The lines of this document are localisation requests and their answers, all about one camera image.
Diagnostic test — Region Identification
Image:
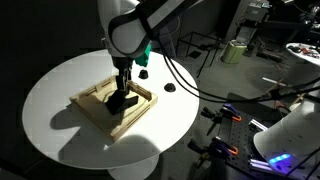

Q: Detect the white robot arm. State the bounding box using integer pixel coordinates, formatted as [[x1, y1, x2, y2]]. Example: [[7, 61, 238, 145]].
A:
[[97, 0, 199, 94]]

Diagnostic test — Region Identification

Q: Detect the white round side table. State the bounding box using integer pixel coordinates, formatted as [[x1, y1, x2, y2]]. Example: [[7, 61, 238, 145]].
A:
[[286, 43, 320, 66]]

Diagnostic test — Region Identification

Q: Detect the flat black round knob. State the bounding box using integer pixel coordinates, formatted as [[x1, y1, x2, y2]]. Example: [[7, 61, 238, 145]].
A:
[[164, 83, 176, 92]]

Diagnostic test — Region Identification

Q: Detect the blue orange clamp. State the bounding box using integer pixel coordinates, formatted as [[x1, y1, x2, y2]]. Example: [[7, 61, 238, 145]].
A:
[[187, 137, 239, 169], [201, 103, 242, 135]]

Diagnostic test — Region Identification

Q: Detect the blue orange clamp lower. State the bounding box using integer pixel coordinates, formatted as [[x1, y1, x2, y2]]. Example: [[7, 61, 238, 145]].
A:
[[187, 137, 239, 169]]

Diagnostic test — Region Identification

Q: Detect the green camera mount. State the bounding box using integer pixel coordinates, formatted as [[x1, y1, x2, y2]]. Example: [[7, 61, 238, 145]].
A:
[[135, 45, 152, 67]]

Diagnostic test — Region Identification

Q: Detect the small black knob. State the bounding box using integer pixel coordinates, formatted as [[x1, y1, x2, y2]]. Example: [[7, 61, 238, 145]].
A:
[[139, 69, 149, 79]]

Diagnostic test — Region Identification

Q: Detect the white round table pedestal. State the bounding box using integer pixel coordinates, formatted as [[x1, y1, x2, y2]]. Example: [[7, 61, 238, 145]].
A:
[[108, 155, 159, 180]]

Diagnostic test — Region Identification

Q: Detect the wooden tray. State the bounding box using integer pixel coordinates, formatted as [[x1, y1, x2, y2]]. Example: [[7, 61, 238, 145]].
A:
[[69, 75, 158, 142]]

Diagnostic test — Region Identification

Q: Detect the blue orange clamp upper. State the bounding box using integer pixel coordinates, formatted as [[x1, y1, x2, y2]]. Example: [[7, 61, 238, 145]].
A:
[[201, 103, 242, 135]]

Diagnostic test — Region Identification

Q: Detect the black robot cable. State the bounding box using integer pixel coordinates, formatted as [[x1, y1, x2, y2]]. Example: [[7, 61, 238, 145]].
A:
[[156, 33, 320, 104]]

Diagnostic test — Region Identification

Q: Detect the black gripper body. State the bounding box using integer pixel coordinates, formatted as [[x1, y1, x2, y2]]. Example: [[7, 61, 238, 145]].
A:
[[112, 57, 133, 80]]

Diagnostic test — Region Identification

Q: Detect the black perforated breadboard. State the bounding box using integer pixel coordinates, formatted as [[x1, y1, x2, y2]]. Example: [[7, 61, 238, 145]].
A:
[[213, 92, 320, 180]]

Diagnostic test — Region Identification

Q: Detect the large black bracket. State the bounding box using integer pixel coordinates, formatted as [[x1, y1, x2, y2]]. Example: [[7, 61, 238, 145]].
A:
[[105, 90, 138, 115]]

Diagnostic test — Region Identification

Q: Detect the black metal frame stand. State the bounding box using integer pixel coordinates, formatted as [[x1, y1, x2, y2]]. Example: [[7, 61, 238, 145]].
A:
[[175, 31, 222, 77]]

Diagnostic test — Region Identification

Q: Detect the green bin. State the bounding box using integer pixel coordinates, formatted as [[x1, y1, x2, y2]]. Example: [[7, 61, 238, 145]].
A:
[[221, 40, 247, 64]]

